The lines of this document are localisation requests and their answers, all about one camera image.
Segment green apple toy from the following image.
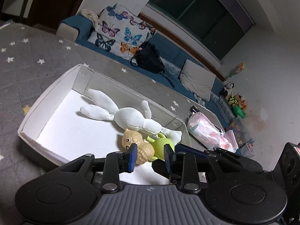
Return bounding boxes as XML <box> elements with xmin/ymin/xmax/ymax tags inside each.
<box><xmin>146</xmin><ymin>133</ymin><xmax>174</xmax><ymax>161</ymax></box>

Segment tan peanut toy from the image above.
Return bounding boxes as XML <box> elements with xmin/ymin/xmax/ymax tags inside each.
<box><xmin>121</xmin><ymin>129</ymin><xmax>155</xmax><ymax>165</ymax></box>

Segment white plush rabbit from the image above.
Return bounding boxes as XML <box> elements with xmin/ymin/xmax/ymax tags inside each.
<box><xmin>80</xmin><ymin>88</ymin><xmax>182</xmax><ymax>144</ymax></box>

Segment pink tissue pack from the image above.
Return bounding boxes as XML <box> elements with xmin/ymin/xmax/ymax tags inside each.
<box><xmin>187</xmin><ymin>112</ymin><xmax>225</xmax><ymax>150</ymax></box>
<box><xmin>218</xmin><ymin>130</ymin><xmax>239</xmax><ymax>153</ymax></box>

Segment white cardboard box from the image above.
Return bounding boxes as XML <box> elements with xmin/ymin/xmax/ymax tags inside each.
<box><xmin>17</xmin><ymin>63</ymin><xmax>195</xmax><ymax>185</ymax></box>

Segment green toy container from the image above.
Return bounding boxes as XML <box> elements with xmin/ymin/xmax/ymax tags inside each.
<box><xmin>233</xmin><ymin>105</ymin><xmax>246</xmax><ymax>119</ymax></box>

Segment grey cushion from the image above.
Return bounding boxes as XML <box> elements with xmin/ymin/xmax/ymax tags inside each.
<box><xmin>179</xmin><ymin>59</ymin><xmax>216</xmax><ymax>102</ymax></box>

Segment yellow orange plush toys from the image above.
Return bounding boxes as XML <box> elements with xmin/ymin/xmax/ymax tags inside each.
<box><xmin>226</xmin><ymin>94</ymin><xmax>247</xmax><ymax>110</ymax></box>

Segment panda plush toy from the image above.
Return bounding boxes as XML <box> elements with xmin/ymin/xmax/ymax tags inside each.
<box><xmin>220</xmin><ymin>82</ymin><xmax>234</xmax><ymax>97</ymax></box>

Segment blue sofa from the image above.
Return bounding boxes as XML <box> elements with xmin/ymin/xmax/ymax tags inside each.
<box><xmin>56</xmin><ymin>15</ymin><xmax>235</xmax><ymax>128</ymax></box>

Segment black backpack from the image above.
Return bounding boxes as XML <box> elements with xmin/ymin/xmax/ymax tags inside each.
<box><xmin>130</xmin><ymin>41</ymin><xmax>175</xmax><ymax>88</ymax></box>

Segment grey star table mat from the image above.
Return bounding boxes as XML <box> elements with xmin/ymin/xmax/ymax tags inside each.
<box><xmin>1</xmin><ymin>23</ymin><xmax>194</xmax><ymax>224</ymax></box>

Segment butterfly pattern pillow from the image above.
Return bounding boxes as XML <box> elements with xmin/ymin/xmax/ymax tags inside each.
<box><xmin>87</xmin><ymin>4</ymin><xmax>156</xmax><ymax>60</ymax></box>

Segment dark window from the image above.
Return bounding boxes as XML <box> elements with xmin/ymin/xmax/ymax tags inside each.
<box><xmin>148</xmin><ymin>0</ymin><xmax>253</xmax><ymax>60</ymax></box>

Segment beige folded blanket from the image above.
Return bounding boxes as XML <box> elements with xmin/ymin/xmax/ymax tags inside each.
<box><xmin>78</xmin><ymin>9</ymin><xmax>100</xmax><ymax>27</ymax></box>

